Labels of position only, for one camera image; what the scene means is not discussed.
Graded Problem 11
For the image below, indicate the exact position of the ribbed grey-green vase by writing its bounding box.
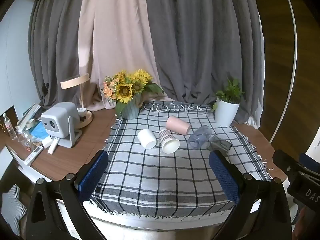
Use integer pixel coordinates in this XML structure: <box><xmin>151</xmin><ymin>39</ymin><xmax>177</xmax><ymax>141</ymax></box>
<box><xmin>121</xmin><ymin>94</ymin><xmax>142</xmax><ymax>120</ymax></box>

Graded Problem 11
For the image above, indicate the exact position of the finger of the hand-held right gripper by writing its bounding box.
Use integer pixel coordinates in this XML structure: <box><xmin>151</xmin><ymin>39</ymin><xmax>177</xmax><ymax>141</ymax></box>
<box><xmin>272</xmin><ymin>149</ymin><xmax>304</xmax><ymax>181</ymax></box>
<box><xmin>299</xmin><ymin>153</ymin><xmax>320</xmax><ymax>173</ymax></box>

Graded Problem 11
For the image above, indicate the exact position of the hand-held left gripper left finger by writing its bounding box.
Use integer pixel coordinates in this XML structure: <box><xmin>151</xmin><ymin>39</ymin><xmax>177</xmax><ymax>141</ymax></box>
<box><xmin>25</xmin><ymin>150</ymin><xmax>109</xmax><ymax>240</ymax></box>

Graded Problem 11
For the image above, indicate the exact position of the stack of books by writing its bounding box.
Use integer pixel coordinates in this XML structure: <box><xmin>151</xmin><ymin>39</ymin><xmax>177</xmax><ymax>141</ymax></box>
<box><xmin>16</xmin><ymin>102</ymin><xmax>42</xmax><ymax>130</ymax></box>

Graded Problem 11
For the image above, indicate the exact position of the grey curtain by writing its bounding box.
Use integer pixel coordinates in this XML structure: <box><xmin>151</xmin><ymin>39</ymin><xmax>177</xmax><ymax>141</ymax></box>
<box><xmin>28</xmin><ymin>0</ymin><xmax>95</xmax><ymax>108</ymax></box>
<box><xmin>145</xmin><ymin>0</ymin><xmax>263</xmax><ymax>125</ymax></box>

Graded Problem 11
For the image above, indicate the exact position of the clear blue plastic cup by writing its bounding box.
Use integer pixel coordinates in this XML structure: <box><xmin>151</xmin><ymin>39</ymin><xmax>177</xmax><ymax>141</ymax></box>
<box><xmin>187</xmin><ymin>125</ymin><xmax>212</xmax><ymax>150</ymax></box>

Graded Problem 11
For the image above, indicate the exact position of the sunflower bouquet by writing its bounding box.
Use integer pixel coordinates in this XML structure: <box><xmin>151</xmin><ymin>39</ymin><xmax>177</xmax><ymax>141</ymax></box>
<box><xmin>101</xmin><ymin>69</ymin><xmax>164</xmax><ymax>115</ymax></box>

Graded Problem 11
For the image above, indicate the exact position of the patterned paper cup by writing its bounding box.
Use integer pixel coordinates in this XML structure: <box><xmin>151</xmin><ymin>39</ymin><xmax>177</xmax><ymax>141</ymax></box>
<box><xmin>158</xmin><ymin>129</ymin><xmax>181</xmax><ymax>154</ymax></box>

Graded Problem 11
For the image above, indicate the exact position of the checked grey tablecloth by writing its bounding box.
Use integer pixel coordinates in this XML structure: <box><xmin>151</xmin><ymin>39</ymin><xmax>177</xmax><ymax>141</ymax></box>
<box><xmin>90</xmin><ymin>101</ymin><xmax>273</xmax><ymax>217</ymax></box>

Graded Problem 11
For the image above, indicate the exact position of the striped star cushion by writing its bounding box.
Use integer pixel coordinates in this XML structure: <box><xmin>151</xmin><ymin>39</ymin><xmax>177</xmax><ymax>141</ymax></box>
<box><xmin>0</xmin><ymin>184</ymin><xmax>27</xmax><ymax>230</ymax></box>

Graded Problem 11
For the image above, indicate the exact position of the clear water bottle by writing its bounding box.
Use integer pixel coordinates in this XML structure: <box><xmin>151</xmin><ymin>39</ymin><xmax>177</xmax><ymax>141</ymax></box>
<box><xmin>2</xmin><ymin>113</ymin><xmax>17</xmax><ymax>140</ymax></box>

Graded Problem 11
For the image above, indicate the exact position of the wooden desk lamp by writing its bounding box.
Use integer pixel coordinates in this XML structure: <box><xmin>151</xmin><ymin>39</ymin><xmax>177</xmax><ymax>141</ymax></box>
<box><xmin>60</xmin><ymin>73</ymin><xmax>93</xmax><ymax>128</ymax></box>

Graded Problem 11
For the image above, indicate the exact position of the pink curtain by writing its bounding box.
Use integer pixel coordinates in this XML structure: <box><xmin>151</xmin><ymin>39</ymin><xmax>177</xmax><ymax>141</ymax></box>
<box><xmin>79</xmin><ymin>0</ymin><xmax>165</xmax><ymax>112</ymax></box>

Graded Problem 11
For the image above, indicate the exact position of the white remote control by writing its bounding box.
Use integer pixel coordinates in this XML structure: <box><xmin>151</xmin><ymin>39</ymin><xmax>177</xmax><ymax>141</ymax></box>
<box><xmin>47</xmin><ymin>140</ymin><xmax>59</xmax><ymax>154</ymax></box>
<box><xmin>24</xmin><ymin>146</ymin><xmax>43</xmax><ymax>166</ymax></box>

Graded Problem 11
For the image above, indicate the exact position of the blue packet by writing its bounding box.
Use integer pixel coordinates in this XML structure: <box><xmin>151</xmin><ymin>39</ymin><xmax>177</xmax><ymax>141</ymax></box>
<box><xmin>30</xmin><ymin>122</ymin><xmax>52</xmax><ymax>140</ymax></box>

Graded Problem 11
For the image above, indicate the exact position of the white curved tube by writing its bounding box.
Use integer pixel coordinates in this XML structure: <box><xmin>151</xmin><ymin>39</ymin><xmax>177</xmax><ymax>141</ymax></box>
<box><xmin>266</xmin><ymin>0</ymin><xmax>299</xmax><ymax>143</ymax></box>

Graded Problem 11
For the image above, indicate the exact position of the green leafy plant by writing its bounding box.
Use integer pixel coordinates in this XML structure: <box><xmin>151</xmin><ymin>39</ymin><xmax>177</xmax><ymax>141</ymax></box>
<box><xmin>210</xmin><ymin>77</ymin><xmax>245</xmax><ymax>112</ymax></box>

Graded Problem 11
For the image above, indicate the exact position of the white cup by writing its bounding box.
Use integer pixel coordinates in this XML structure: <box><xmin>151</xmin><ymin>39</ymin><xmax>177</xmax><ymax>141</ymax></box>
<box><xmin>137</xmin><ymin>128</ymin><xmax>157</xmax><ymax>150</ymax></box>

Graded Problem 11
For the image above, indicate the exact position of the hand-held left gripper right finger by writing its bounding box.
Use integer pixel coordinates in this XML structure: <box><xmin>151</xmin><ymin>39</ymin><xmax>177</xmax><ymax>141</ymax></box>
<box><xmin>209</xmin><ymin>150</ymin><xmax>293</xmax><ymax>240</ymax></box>

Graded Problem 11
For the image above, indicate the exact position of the grey projector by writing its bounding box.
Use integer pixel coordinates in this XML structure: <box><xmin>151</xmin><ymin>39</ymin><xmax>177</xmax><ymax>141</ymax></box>
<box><xmin>41</xmin><ymin>102</ymin><xmax>82</xmax><ymax>148</ymax></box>

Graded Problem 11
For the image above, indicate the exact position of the pink cup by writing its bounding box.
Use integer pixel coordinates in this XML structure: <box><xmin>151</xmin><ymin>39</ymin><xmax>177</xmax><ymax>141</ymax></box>
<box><xmin>166</xmin><ymin>115</ymin><xmax>191</xmax><ymax>135</ymax></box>

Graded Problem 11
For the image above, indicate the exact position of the white plant pot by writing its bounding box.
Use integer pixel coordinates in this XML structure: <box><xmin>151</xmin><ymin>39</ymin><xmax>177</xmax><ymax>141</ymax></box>
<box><xmin>214</xmin><ymin>97</ymin><xmax>240</xmax><ymax>127</ymax></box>

